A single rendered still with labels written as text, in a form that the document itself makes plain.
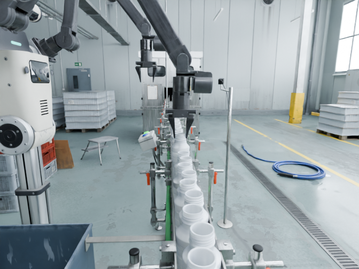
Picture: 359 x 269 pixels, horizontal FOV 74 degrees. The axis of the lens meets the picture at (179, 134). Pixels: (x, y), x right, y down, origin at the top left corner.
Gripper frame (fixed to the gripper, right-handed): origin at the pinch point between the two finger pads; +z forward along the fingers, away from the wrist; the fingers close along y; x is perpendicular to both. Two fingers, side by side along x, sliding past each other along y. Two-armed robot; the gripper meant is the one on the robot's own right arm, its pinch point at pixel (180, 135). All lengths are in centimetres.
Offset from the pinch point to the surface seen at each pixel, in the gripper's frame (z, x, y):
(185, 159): 5.1, -10.4, 1.2
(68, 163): 113, 307, -170
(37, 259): 39, -10, -46
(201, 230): 5.7, -45.7, 1.2
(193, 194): 5.2, -33.9, 1.0
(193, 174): 4.3, -25.3, 1.9
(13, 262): 40, -10, -53
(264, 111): 92, 1017, 449
